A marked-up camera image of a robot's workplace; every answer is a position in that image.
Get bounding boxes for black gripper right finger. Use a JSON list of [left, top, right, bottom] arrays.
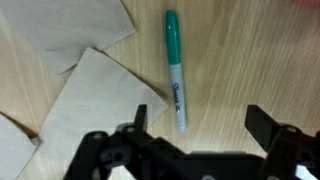
[[244, 103, 282, 153]]

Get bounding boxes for green capped white marker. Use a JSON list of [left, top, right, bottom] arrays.
[[165, 9, 188, 133]]

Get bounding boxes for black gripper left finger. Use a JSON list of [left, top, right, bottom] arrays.
[[134, 103, 149, 136]]

